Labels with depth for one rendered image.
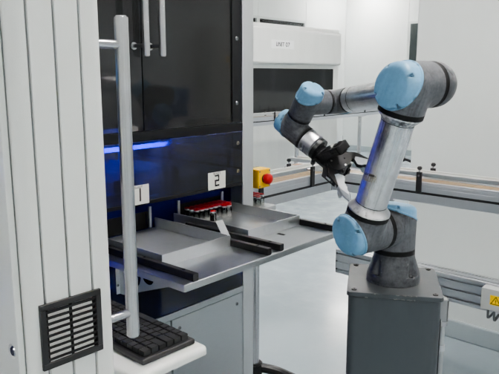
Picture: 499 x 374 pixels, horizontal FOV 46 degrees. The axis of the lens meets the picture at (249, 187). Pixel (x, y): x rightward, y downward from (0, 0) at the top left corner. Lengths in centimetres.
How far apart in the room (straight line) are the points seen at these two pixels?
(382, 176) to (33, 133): 89
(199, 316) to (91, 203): 113
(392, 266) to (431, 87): 53
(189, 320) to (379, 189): 87
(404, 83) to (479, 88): 172
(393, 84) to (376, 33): 946
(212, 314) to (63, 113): 130
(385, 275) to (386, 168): 35
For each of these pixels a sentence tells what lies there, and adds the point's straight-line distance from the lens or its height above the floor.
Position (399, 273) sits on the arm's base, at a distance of 173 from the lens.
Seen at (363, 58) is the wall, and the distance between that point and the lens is 1102.
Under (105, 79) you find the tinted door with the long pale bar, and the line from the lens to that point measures 174.
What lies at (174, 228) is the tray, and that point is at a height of 89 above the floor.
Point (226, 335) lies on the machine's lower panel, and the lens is 226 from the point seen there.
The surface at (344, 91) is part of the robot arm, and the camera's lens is 181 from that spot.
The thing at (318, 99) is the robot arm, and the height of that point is 131.
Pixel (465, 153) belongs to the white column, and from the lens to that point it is 318.
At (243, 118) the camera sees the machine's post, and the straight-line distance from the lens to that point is 212.
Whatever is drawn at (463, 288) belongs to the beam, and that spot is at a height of 50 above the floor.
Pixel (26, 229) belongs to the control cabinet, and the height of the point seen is 114.
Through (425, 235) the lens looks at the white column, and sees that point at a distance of 334.
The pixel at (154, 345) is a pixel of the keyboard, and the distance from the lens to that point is 128.
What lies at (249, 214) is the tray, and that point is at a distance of 214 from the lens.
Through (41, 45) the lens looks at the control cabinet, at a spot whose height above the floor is 142.
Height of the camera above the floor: 138
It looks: 11 degrees down
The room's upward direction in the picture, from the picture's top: straight up
